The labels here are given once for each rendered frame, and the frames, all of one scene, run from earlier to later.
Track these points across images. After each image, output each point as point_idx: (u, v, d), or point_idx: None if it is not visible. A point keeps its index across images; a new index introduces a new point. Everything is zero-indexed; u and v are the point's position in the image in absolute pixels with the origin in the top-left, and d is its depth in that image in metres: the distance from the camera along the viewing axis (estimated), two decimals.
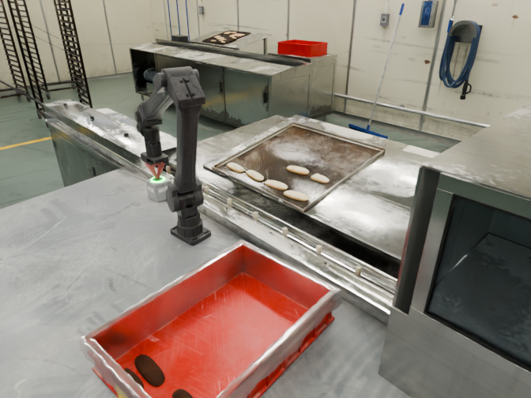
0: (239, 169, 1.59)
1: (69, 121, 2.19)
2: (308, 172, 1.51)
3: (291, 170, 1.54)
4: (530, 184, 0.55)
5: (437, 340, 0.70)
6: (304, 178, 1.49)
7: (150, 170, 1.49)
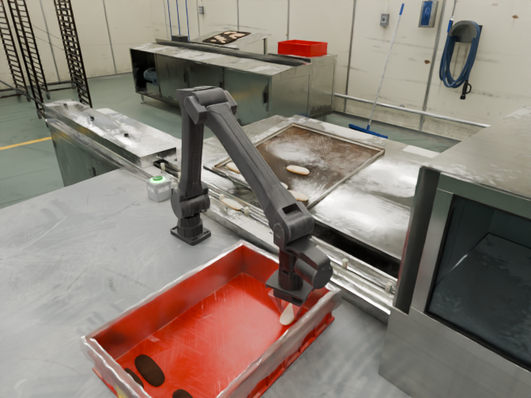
0: None
1: (69, 121, 2.19)
2: (308, 172, 1.51)
3: (291, 170, 1.54)
4: (530, 184, 0.55)
5: (437, 340, 0.70)
6: (304, 178, 1.49)
7: (277, 304, 0.92)
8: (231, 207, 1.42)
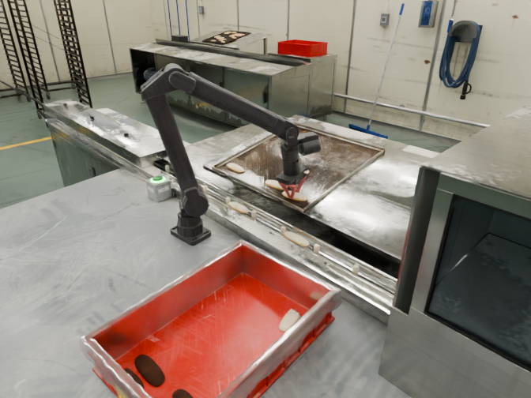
0: (239, 170, 1.58)
1: (69, 121, 2.19)
2: (308, 172, 1.51)
3: None
4: (530, 184, 0.55)
5: (437, 340, 0.70)
6: (304, 178, 1.49)
7: (295, 190, 1.35)
8: (296, 242, 1.21)
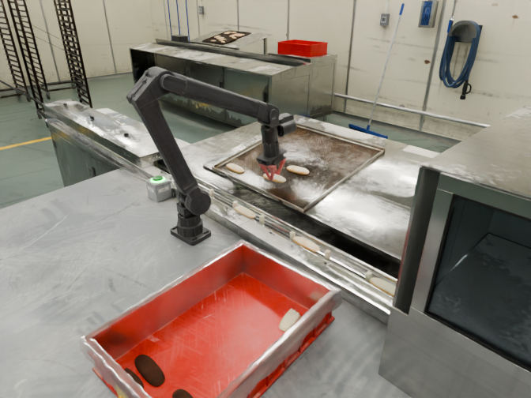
0: (239, 170, 1.58)
1: (69, 121, 2.19)
2: (308, 172, 1.51)
3: (291, 170, 1.54)
4: (530, 184, 0.55)
5: (437, 340, 0.70)
6: (304, 178, 1.49)
7: None
8: (389, 294, 1.01)
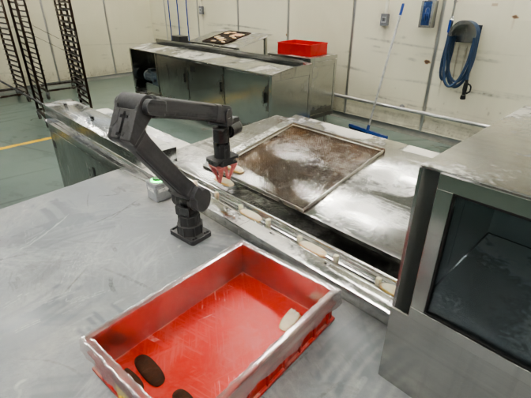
0: (239, 170, 1.58)
1: (69, 121, 2.19)
2: (232, 185, 1.41)
3: (216, 181, 1.44)
4: (530, 184, 0.55)
5: (437, 340, 0.70)
6: (304, 178, 1.49)
7: (224, 167, 1.44)
8: None
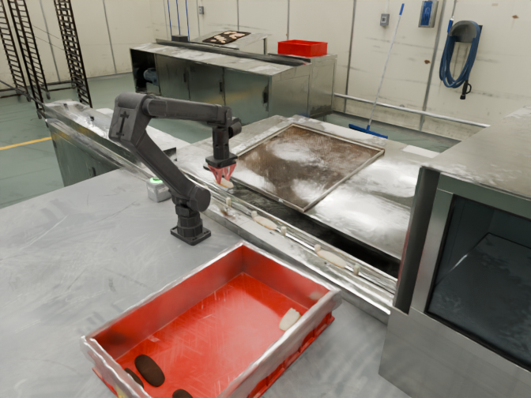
0: (228, 185, 1.41)
1: (69, 121, 2.19)
2: (275, 227, 1.29)
3: (257, 222, 1.32)
4: (530, 184, 0.55)
5: (437, 340, 0.70)
6: (304, 178, 1.49)
7: (222, 167, 1.44)
8: None
